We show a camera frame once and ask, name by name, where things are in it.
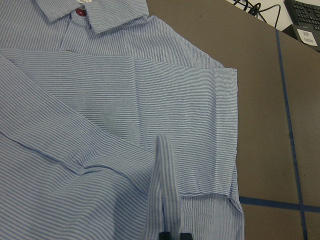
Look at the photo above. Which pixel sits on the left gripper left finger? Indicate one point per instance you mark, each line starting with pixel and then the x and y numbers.
pixel 165 235

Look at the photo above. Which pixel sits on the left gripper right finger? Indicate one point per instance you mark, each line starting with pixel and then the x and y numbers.
pixel 185 236

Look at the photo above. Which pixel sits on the blue striped button shirt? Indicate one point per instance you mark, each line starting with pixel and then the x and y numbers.
pixel 112 127

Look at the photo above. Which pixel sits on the black keyboard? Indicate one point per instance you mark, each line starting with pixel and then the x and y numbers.
pixel 303 14

